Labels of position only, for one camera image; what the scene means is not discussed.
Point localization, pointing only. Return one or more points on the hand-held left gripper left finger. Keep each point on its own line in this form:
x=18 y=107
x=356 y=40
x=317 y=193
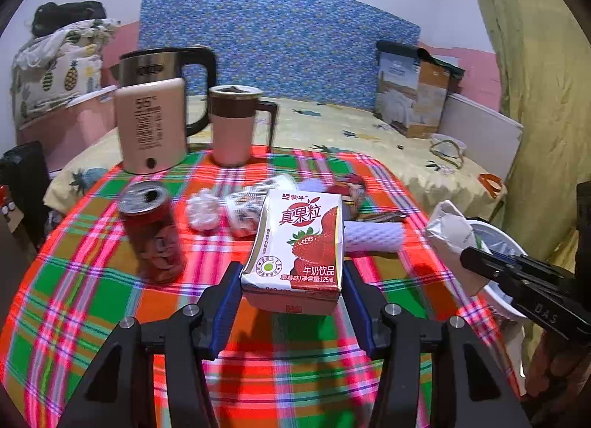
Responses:
x=226 y=308

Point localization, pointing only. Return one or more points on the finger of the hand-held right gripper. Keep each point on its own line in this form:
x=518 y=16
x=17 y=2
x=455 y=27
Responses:
x=480 y=264
x=531 y=264

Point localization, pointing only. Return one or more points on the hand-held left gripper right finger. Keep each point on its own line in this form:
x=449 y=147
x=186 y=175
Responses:
x=358 y=312

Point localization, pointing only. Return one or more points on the white trash bin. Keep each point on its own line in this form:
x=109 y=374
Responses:
x=501 y=303

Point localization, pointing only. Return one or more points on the strawberry milk carton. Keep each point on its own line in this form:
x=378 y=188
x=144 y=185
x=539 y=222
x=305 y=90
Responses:
x=295 y=248

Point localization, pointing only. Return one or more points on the patterned paper cup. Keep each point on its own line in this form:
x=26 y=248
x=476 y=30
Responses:
x=242 y=211

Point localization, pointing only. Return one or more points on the white tissue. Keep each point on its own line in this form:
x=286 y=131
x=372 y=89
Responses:
x=203 y=211

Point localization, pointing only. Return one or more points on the red soda can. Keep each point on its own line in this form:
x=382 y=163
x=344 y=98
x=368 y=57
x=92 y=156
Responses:
x=152 y=238

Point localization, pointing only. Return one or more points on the red cartoon can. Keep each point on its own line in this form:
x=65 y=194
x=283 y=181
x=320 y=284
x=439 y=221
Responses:
x=353 y=192

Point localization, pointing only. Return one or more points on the person's right hand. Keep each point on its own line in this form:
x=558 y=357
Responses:
x=558 y=363

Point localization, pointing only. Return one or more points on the translucent bin liner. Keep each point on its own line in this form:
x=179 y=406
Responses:
x=505 y=238

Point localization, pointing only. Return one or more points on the white foam net sleeve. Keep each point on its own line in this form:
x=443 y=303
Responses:
x=374 y=236

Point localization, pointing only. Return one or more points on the brown snack wrapper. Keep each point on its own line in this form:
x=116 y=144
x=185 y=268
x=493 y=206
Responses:
x=383 y=216

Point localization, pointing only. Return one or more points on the white bowl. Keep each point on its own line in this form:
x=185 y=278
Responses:
x=450 y=141

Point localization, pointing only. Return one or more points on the white board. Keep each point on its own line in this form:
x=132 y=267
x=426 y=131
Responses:
x=485 y=132

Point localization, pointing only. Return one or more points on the plaid tablecloth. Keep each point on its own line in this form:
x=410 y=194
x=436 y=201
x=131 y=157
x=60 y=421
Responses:
x=92 y=317

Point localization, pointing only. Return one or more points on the pink mug with brown band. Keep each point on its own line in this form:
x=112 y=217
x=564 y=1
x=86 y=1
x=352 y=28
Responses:
x=231 y=141

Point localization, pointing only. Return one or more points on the cardboard box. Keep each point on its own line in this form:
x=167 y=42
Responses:
x=415 y=100

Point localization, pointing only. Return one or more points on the yellow pineapple bedsheet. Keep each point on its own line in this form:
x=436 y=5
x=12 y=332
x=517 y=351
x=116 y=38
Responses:
x=323 y=127

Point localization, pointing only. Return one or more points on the beige steel electric kettle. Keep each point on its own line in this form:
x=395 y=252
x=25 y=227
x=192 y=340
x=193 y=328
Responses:
x=147 y=132

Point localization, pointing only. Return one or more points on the yellow-green curtain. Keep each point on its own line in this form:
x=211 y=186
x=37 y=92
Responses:
x=531 y=63

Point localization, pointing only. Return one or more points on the pink storage box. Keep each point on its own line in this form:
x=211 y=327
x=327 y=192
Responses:
x=87 y=127

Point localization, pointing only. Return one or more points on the black fabric case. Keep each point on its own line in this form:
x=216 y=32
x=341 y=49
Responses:
x=23 y=187

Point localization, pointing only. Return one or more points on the small red white gadget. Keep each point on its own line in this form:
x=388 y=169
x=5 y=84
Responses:
x=5 y=206

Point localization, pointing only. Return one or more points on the blue floral headboard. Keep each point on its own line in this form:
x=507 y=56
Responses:
x=286 y=40

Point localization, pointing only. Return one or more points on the pineapple print pillow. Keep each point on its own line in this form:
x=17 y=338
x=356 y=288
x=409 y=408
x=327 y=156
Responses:
x=60 y=77

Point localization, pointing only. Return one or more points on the black bag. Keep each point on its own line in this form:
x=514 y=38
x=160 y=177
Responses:
x=69 y=14

